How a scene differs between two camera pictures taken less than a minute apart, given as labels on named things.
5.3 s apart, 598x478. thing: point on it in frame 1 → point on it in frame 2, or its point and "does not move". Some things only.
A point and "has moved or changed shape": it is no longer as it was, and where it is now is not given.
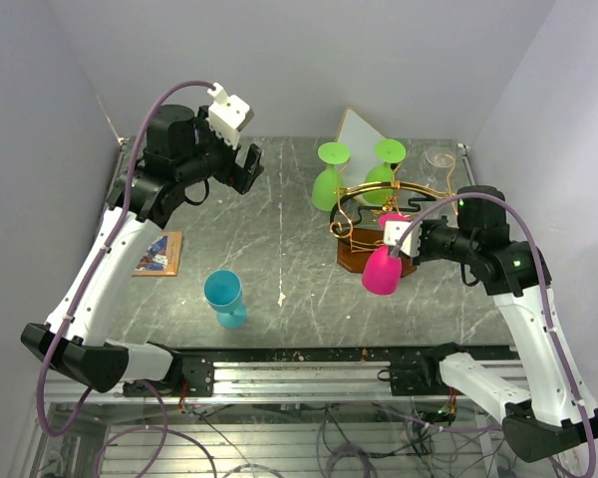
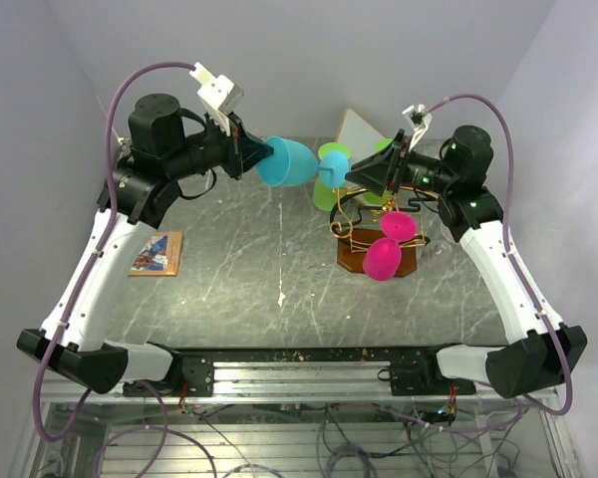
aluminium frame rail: (281, 382) does not move
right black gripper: (424, 255) → (375, 171)
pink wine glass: (382, 272) has moved or changed shape
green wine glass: (323, 195) does not move
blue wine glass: (222, 290) → (294, 164)
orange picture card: (161, 256) does not move
